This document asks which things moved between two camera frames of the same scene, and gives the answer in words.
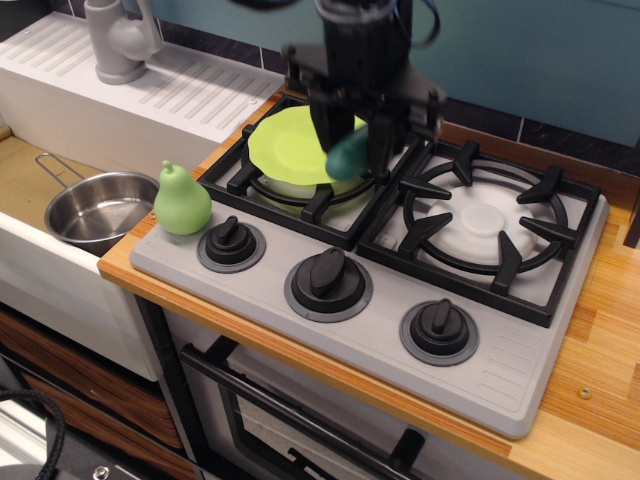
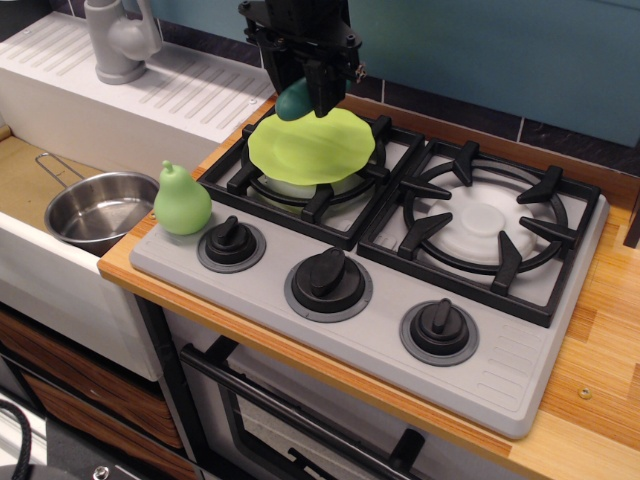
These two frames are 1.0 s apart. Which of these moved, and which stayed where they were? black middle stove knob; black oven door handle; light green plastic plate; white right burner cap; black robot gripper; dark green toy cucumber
Moved: black robot gripper; dark green toy cucumber
Stayed: light green plastic plate; black middle stove knob; white right burner cap; black oven door handle
